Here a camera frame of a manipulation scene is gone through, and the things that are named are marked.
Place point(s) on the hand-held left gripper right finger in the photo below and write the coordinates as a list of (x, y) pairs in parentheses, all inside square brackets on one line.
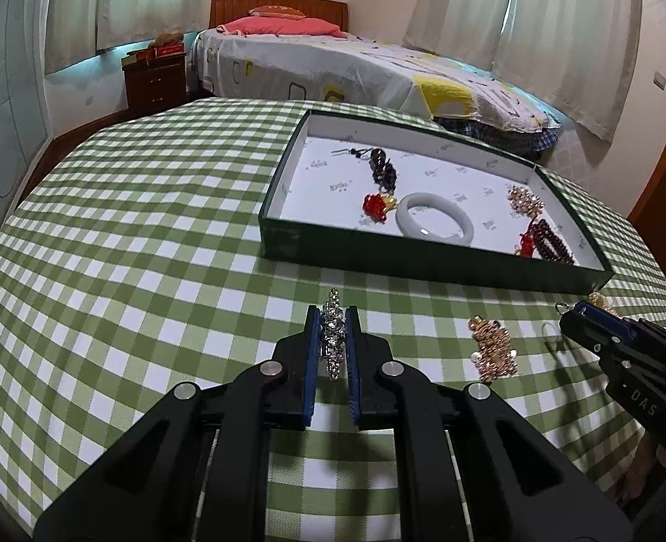
[(353, 361)]

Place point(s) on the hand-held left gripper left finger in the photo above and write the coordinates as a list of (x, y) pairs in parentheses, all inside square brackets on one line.
[(310, 361)]

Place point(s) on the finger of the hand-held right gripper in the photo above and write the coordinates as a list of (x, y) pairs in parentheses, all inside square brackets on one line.
[(604, 316), (593, 336)]

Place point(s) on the small gold earring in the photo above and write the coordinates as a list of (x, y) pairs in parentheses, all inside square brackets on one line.
[(598, 299)]

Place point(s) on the silver rhinestone brooch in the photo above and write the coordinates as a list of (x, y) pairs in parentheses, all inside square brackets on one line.
[(332, 333)]

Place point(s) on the red tassel charm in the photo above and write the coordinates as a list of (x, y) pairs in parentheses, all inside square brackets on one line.
[(528, 244)]

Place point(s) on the green shallow cardboard box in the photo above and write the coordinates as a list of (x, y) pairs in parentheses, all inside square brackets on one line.
[(395, 251)]

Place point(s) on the round pearl gold brooch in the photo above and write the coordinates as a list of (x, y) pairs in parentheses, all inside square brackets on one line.
[(524, 199)]

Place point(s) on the red knot gold charm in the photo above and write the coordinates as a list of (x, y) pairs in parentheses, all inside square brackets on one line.
[(373, 205)]

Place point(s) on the pale jade bangle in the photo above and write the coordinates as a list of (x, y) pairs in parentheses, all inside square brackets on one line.
[(463, 231)]

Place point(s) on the person's right hand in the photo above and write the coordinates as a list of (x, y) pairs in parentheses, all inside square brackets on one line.
[(646, 471)]

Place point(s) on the blue plaid bed skirt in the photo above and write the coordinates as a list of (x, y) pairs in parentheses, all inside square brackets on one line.
[(508, 138)]

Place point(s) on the patterned white bed sheet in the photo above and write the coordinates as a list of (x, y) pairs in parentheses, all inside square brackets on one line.
[(338, 68)]

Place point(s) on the dark wooden nightstand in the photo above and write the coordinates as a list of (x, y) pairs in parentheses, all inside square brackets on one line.
[(155, 87)]

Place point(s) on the pink pillow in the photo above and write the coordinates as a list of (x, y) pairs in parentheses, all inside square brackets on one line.
[(276, 25)]

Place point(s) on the red flat box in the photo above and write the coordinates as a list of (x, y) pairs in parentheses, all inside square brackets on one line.
[(169, 51)]

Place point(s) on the narrow white curtain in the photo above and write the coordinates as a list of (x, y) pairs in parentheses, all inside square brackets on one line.
[(76, 5), (463, 5)]

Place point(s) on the small dark red box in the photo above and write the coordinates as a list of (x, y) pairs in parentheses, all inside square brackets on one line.
[(136, 58)]

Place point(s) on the orange cushion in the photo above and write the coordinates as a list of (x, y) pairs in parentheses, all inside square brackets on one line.
[(276, 11)]

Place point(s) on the brown plush toy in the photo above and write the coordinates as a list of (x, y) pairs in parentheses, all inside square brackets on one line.
[(166, 39)]

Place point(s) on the wooden bed headboard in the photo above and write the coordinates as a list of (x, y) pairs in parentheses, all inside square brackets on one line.
[(231, 8)]

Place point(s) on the frosted glass wardrobe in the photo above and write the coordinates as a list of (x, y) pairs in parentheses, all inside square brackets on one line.
[(0, 96)]

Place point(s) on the wall light switch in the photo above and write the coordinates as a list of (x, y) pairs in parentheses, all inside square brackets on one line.
[(660, 81)]

